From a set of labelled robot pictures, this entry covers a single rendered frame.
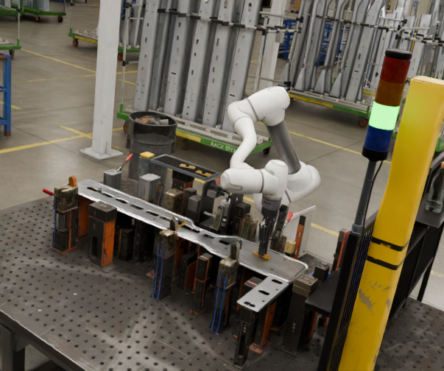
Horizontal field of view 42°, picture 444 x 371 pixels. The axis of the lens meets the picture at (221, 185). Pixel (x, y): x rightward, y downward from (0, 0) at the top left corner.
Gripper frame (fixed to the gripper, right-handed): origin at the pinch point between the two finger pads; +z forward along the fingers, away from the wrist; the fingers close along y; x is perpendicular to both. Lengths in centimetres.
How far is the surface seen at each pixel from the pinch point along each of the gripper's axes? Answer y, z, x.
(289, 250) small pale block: -10.8, 2.6, 8.3
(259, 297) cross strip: 30.9, 5.2, 15.7
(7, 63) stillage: -220, 19, -443
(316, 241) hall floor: -243, 106, -57
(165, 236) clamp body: 21.9, 1.6, -39.2
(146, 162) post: -30, -7, -93
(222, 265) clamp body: 25.0, 1.9, -6.1
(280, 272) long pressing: 6.6, 5.2, 12.9
